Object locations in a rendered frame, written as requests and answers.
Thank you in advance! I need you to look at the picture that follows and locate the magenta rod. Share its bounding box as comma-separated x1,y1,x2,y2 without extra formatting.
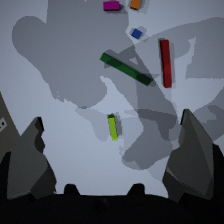
103,1,119,11

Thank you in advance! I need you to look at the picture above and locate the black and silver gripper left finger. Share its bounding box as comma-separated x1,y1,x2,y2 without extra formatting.
0,116,57,224

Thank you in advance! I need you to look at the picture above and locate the lime green rod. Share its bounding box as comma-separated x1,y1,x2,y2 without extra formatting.
108,115,118,141

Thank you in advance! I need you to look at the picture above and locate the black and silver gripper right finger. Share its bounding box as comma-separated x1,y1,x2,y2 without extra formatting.
162,109,224,224

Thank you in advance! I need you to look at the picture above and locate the small blue block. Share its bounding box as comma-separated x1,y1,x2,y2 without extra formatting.
131,29,142,39

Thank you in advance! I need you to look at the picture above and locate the orange rod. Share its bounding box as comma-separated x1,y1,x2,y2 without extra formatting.
130,0,141,11

